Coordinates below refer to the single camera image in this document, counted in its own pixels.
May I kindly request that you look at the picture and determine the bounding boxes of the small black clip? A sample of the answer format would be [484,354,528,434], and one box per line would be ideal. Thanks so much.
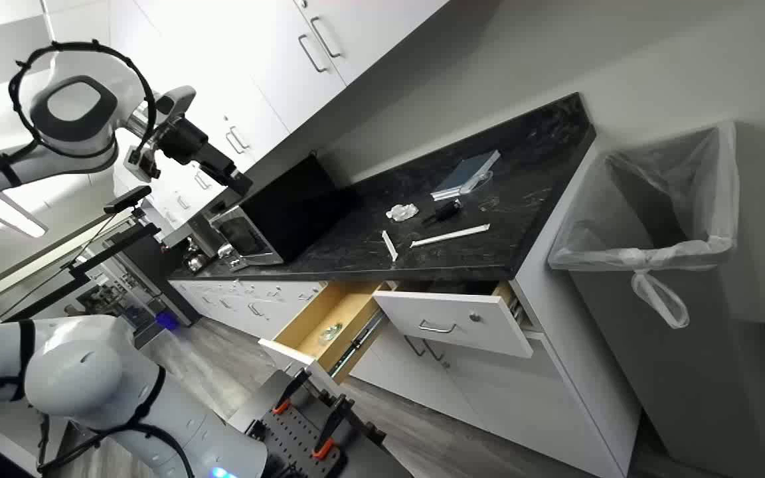
[430,199,462,224]

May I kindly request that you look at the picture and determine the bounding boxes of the partly open white drawer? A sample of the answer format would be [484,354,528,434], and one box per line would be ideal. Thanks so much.
[374,285,535,359]

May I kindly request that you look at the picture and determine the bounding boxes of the white cabinets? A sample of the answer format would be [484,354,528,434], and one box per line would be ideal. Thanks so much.
[172,142,637,478]
[106,0,449,224]

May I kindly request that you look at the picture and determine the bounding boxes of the crumpled white paper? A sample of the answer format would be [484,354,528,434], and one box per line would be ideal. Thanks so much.
[385,204,419,224]

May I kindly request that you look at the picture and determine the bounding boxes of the clear trash bag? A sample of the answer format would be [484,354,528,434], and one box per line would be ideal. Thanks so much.
[547,122,741,330]

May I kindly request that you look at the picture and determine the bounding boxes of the open wooden drawer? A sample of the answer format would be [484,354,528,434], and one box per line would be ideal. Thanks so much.
[257,281,385,383]

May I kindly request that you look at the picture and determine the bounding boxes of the long white stick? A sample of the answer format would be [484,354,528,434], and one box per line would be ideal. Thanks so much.
[409,224,492,251]

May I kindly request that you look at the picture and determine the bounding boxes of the grey trash bin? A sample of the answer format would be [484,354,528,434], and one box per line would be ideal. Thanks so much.
[546,119,765,478]

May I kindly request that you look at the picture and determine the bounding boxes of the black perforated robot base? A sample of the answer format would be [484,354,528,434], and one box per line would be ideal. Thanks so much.
[244,373,385,478]

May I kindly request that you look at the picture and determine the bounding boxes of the short white stick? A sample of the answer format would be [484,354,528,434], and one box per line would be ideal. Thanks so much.
[381,231,398,262]

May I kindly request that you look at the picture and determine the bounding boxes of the blue grey book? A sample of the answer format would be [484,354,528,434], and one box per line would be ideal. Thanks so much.
[430,148,499,201]

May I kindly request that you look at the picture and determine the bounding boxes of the white lower cabinets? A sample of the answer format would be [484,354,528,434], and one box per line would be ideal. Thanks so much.
[172,142,637,478]

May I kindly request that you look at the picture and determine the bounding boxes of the black microwave oven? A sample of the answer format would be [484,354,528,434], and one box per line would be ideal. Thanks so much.
[207,158,350,266]

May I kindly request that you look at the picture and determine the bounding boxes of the green Scotch tape dispenser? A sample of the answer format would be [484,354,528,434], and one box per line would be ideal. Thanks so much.
[320,325,344,346]

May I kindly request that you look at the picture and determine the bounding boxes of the white upper cabinets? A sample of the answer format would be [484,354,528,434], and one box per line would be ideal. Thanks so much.
[106,0,449,224]

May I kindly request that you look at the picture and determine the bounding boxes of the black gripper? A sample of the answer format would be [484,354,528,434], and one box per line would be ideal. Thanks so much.
[125,86,253,196]

